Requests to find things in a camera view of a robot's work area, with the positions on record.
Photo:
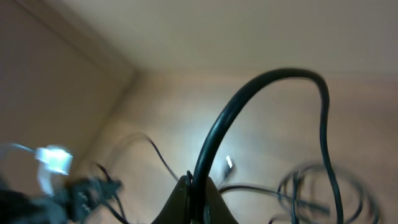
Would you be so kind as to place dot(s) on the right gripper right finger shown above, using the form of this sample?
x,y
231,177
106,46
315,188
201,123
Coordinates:
x,y
215,209

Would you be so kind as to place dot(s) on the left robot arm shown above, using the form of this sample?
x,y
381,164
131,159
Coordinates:
x,y
17,207

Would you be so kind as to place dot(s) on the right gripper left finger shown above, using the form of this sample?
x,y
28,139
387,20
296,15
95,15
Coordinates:
x,y
177,208

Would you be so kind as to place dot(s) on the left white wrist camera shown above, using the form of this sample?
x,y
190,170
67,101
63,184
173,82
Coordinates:
x,y
53,159

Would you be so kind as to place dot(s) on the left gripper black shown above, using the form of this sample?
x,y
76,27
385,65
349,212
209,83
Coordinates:
x,y
85,195

